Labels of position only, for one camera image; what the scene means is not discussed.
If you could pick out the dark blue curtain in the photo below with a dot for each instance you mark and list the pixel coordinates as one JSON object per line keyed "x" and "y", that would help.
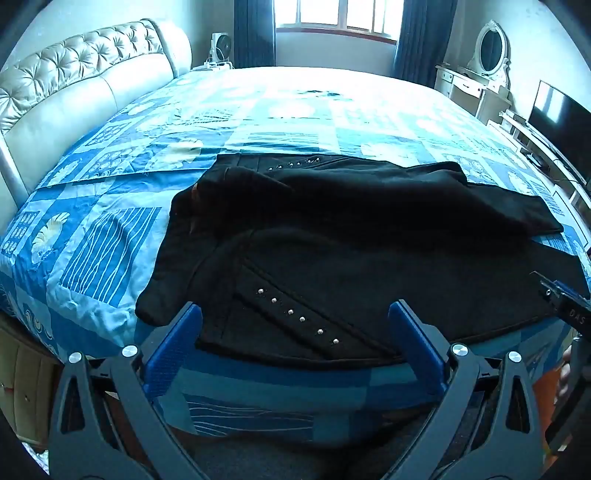
{"x": 425, "y": 33}
{"x": 254, "y": 34}

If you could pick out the white desk fan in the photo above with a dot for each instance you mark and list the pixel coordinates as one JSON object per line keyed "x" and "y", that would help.
{"x": 220, "y": 48}

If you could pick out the dark blue left curtain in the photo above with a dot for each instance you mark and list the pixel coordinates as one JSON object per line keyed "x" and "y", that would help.
{"x": 254, "y": 34}

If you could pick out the black studded pants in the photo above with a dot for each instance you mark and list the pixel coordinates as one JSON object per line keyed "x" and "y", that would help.
{"x": 296, "y": 259}

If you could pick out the blue patterned bed quilt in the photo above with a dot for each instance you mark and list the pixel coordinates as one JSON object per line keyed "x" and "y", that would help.
{"x": 83, "y": 246}

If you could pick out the window with white frame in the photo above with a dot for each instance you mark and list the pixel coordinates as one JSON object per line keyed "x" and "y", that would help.
{"x": 371, "y": 19}

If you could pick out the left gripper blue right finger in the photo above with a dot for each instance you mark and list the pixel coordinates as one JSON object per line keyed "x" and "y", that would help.
{"x": 419, "y": 350}

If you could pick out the dark blue right curtain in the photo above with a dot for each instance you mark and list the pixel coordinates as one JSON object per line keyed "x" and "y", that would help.
{"x": 425, "y": 33}

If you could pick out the person's right hand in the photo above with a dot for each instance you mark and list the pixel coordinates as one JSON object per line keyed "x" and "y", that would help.
{"x": 563, "y": 378}

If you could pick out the wooden bedside cabinet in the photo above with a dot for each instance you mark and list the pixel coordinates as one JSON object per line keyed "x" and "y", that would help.
{"x": 28, "y": 382}

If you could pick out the white oval vanity mirror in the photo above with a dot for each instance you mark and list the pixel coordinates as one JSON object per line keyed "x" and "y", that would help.
{"x": 491, "y": 57}

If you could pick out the white tv stand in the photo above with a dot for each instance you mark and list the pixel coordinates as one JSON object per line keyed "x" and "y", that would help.
{"x": 542, "y": 155}

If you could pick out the black flat television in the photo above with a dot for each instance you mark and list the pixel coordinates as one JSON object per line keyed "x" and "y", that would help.
{"x": 566, "y": 125}

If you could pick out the cream tufted leather headboard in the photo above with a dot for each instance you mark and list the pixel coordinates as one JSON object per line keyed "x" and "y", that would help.
{"x": 53, "y": 97}

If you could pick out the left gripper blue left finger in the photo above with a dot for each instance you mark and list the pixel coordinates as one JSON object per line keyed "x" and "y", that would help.
{"x": 166, "y": 348}

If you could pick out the white dressing table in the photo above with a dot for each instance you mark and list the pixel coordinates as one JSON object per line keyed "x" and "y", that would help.
{"x": 473, "y": 93}

